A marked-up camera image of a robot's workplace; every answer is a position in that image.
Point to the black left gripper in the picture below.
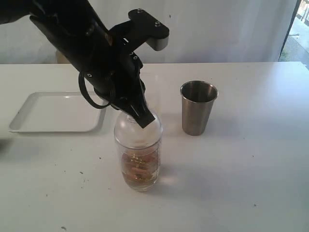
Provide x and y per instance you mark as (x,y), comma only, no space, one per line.
(118,82)

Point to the clear measuring cup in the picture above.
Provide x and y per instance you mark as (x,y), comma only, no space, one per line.
(141,186)

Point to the wooden pieces and coin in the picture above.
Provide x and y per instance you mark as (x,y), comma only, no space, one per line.
(140,168)

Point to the stainless steel cup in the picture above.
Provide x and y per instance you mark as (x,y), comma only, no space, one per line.
(197,101)

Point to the clear plastic dome lid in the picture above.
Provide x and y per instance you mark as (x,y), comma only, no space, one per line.
(129,134)

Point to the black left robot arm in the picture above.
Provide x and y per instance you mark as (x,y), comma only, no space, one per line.
(104,58)

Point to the frosted translucent plastic cup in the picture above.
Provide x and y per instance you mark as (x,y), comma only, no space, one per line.
(152,92)

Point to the white rectangular plastic tray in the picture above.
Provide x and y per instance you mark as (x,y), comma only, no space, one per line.
(44,112)

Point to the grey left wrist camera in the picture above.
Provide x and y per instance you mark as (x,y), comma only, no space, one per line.
(139,29)

